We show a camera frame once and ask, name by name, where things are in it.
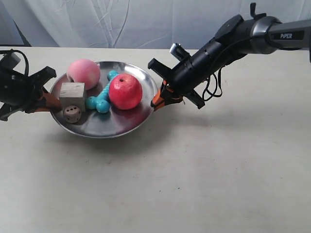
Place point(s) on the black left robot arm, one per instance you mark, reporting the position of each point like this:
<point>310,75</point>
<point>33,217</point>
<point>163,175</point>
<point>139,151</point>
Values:
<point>19,92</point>

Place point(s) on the large silver metal plate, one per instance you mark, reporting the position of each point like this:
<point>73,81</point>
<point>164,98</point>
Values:
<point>116,122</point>

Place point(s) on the light wooden cube block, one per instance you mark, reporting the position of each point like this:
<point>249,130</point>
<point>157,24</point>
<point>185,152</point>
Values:
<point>73,94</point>

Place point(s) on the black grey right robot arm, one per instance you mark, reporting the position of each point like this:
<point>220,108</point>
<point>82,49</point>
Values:
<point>262,34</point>

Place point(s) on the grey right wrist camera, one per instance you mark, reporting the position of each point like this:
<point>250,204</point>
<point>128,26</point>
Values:
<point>178,52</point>

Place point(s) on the white fabric backdrop curtain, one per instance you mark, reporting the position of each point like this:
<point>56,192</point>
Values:
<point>118,24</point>

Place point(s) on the small wooden die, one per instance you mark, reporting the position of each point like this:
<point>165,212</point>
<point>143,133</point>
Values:
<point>72,114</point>

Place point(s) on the teal rubber bone toy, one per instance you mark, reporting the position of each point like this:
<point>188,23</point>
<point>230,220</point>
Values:
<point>101,102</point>

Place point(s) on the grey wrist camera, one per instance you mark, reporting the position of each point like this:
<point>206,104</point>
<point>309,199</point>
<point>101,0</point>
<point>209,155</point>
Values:
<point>178,52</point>
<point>9,61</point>

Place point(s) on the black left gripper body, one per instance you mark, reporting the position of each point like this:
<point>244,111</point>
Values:
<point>18,92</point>

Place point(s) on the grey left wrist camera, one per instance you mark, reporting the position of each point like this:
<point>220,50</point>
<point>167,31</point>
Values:
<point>9,61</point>

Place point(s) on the red toy apple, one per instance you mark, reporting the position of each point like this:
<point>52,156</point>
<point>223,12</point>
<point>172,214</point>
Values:
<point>125,91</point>

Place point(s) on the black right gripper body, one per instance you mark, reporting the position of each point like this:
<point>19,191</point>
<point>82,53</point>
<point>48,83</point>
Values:
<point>182,79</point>

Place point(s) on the pink toy peach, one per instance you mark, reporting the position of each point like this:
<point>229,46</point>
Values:
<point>84,71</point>

